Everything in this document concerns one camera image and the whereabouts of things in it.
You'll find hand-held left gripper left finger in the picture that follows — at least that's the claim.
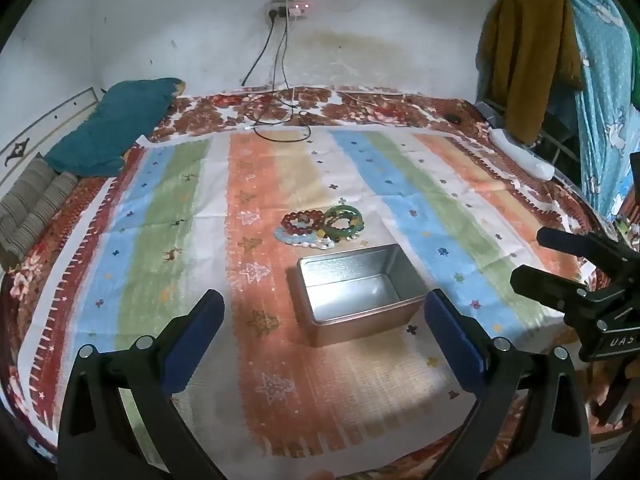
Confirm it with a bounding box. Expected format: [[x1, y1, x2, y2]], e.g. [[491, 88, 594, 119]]
[[57, 288, 228, 480]]

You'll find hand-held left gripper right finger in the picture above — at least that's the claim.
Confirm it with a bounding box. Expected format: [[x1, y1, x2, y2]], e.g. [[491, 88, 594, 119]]
[[424, 288, 592, 480]]

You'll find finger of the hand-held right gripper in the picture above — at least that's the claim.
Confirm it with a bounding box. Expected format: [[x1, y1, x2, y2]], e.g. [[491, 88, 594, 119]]
[[510, 265, 607, 312], [537, 227, 637, 274]]

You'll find silver metal tin box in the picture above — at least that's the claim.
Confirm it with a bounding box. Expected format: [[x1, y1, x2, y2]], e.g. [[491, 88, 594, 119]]
[[297, 243, 431, 348]]

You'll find pale blue bracelet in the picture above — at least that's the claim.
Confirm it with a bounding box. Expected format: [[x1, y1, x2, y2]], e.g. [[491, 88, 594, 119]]
[[273, 226, 321, 247]]

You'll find green bead bracelet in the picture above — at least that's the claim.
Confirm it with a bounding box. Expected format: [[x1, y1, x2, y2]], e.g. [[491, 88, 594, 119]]
[[325, 215, 364, 242], [324, 203, 364, 231]]

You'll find red bead bracelet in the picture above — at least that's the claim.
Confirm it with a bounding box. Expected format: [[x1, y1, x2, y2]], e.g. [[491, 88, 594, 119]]
[[281, 210, 326, 236]]

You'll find white pearl bracelet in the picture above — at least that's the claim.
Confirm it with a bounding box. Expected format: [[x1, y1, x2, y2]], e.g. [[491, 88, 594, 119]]
[[295, 237, 346, 252]]

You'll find yellow and black bead bracelet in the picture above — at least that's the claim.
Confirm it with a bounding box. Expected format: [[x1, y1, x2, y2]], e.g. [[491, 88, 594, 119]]
[[307, 227, 346, 243]]

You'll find white bolster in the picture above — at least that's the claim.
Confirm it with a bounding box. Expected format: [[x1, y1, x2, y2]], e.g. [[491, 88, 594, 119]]
[[489, 128, 556, 181]]

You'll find dark metal rack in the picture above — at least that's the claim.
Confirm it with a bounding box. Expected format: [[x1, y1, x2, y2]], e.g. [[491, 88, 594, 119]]
[[475, 97, 583, 181]]

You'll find striped pastel blanket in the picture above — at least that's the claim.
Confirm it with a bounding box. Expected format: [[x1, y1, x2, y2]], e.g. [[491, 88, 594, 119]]
[[20, 127, 596, 461]]

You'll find blue printed cloth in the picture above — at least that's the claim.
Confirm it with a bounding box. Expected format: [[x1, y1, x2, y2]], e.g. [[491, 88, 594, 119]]
[[540, 0, 640, 221]]

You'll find mustard hanging garment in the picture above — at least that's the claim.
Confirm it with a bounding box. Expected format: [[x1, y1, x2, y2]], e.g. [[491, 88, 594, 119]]
[[482, 0, 583, 146]]

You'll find teal pillow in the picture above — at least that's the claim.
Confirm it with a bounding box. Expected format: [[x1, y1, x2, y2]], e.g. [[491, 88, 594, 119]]
[[44, 78, 187, 178]]

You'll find brown floral bed sheet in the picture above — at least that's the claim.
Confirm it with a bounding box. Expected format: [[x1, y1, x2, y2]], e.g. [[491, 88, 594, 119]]
[[0, 85, 616, 480]]

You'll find white headboard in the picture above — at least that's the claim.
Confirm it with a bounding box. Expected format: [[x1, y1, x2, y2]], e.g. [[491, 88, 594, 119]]
[[0, 86, 103, 191]]

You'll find white power strip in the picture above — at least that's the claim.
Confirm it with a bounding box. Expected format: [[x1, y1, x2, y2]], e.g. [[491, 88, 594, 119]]
[[265, 2, 308, 22]]

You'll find black looped cable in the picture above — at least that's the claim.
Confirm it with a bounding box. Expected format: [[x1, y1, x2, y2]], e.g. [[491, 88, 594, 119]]
[[252, 20, 313, 143]]

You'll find white charging cable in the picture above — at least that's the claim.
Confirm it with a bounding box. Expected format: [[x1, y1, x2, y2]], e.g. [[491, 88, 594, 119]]
[[244, 87, 301, 133]]

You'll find black power cable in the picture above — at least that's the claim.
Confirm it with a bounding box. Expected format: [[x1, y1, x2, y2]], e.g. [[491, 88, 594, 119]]
[[241, 12, 276, 87]]

